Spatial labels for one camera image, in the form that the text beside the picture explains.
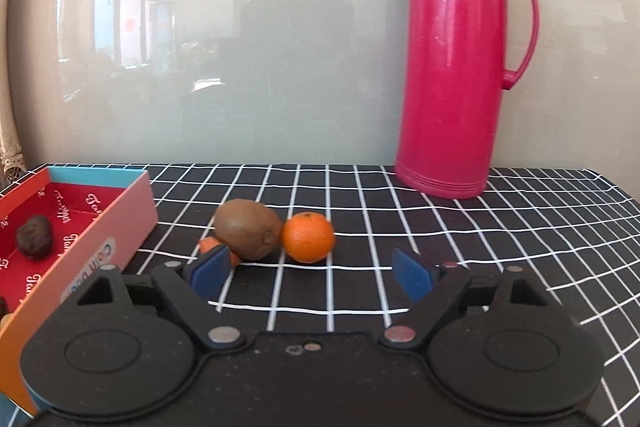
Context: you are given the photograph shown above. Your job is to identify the orange carrot piece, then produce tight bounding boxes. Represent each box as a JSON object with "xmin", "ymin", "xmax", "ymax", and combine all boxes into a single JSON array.
[{"xmin": 199, "ymin": 237, "xmax": 242, "ymax": 267}]

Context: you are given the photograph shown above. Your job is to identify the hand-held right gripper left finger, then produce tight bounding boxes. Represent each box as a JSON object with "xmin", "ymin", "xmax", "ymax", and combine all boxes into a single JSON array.
[{"xmin": 76, "ymin": 244, "xmax": 246, "ymax": 350}]

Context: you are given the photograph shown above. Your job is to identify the red thermos jug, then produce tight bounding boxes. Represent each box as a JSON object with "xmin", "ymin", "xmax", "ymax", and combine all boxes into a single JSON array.
[{"xmin": 395, "ymin": 0, "xmax": 541, "ymax": 200}]

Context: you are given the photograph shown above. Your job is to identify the small orange tangerine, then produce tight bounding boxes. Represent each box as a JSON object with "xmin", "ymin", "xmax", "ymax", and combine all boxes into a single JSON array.
[{"xmin": 281, "ymin": 212, "xmax": 335, "ymax": 264}]

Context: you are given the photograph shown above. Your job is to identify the brown kiwi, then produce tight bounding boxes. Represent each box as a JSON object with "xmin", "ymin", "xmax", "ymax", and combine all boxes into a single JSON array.
[{"xmin": 214, "ymin": 199, "xmax": 283, "ymax": 261}]

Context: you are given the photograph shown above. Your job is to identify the ornate cream frame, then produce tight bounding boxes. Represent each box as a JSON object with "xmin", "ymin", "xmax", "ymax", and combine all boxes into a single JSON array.
[{"xmin": 0, "ymin": 0, "xmax": 31, "ymax": 190}]

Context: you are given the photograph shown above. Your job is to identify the black white checked tablecloth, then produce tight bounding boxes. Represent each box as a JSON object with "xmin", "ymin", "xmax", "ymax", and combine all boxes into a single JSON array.
[{"xmin": 0, "ymin": 163, "xmax": 640, "ymax": 427}]

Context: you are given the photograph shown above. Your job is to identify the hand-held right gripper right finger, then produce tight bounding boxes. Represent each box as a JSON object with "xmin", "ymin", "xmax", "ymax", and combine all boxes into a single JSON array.
[{"xmin": 381, "ymin": 248, "xmax": 551, "ymax": 348}]

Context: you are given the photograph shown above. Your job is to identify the colourful cardboard box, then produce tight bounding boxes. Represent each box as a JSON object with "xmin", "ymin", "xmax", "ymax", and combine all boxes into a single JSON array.
[{"xmin": 0, "ymin": 165, "xmax": 160, "ymax": 415}]

